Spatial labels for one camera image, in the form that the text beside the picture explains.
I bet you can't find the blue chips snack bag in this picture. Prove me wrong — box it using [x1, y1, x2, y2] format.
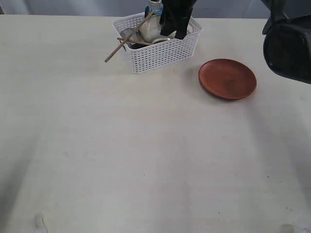
[144, 6, 163, 17]

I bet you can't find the grey speckled ceramic bowl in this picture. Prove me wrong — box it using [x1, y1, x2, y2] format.
[139, 15, 176, 44]

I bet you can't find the white perforated plastic basket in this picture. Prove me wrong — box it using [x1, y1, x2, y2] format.
[121, 17, 202, 74]

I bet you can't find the brown wooden chopstick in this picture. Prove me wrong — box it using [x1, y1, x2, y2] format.
[104, 10, 155, 63]
[117, 37, 153, 46]

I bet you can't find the brown wooden plate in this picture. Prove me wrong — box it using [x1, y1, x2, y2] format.
[198, 59, 257, 100]

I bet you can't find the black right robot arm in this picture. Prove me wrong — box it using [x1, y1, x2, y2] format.
[159, 0, 311, 83]

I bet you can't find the grey metal cup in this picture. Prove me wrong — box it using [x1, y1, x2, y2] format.
[120, 28, 145, 50]

